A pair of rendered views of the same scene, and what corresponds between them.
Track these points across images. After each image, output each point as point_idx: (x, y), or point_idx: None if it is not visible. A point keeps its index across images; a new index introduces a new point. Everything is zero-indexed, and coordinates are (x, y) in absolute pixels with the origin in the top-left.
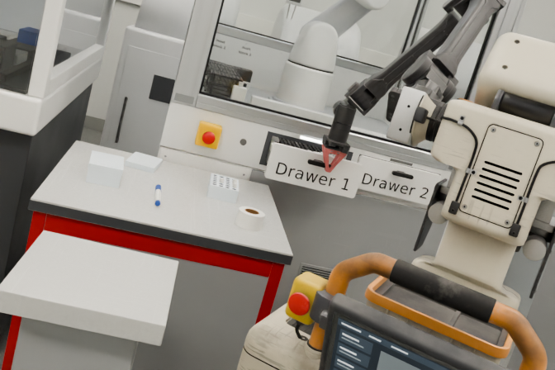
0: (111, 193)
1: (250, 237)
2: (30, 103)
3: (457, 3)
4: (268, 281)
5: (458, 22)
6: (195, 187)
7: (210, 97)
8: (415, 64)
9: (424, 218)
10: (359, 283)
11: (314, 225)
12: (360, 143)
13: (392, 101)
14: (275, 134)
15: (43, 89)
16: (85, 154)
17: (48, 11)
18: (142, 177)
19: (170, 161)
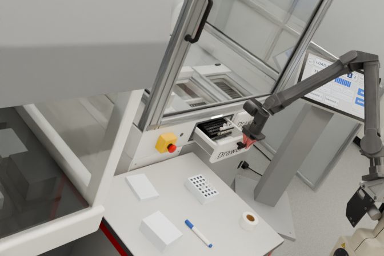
0: (185, 255)
1: (261, 239)
2: (98, 215)
3: (353, 62)
4: (268, 254)
5: (367, 88)
6: (186, 195)
7: (168, 119)
8: (367, 138)
9: (363, 215)
10: (220, 170)
11: (207, 156)
12: (238, 107)
13: (375, 178)
14: (199, 122)
15: (104, 199)
16: (112, 208)
17: (115, 151)
18: (162, 210)
19: (138, 165)
